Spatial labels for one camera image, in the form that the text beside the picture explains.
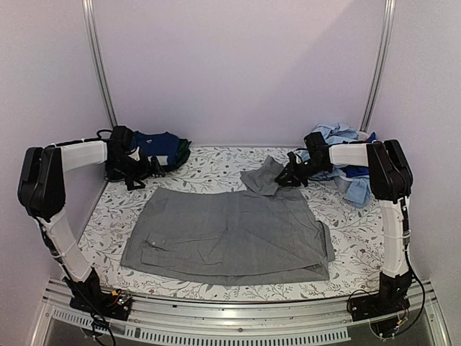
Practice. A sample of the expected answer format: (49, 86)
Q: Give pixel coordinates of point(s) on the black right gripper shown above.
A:
(292, 174)

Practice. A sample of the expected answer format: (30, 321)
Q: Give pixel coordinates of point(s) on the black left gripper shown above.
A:
(146, 171)

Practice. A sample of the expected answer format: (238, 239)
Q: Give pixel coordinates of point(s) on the grey button-up shirt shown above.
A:
(264, 234)

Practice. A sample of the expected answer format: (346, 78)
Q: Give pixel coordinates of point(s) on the dark green plaid garment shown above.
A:
(183, 151)

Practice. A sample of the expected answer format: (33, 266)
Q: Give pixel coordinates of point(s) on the royal blue garment in basket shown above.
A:
(355, 171)

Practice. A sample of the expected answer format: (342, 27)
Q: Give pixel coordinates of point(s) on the light blue shirt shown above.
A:
(348, 146)

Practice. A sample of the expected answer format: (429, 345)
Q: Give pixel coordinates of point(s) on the left robot arm white sleeves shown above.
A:
(42, 192)

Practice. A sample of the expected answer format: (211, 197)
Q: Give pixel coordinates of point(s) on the robot arm white sleeves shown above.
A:
(42, 192)
(391, 180)

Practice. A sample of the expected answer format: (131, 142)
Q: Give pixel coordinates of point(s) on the right robot arm white sleeves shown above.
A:
(391, 180)

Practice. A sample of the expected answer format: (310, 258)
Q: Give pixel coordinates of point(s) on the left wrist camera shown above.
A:
(136, 154)

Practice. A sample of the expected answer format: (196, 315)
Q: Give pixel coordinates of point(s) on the aluminium front rail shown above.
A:
(173, 321)

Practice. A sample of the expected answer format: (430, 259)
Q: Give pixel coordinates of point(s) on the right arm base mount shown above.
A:
(390, 299)

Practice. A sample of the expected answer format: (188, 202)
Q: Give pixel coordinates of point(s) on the left aluminium frame post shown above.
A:
(96, 56)

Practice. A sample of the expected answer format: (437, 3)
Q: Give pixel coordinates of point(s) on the aluminium frame post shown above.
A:
(382, 53)
(96, 56)

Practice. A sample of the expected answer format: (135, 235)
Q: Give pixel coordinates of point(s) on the right aluminium frame post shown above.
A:
(382, 53)

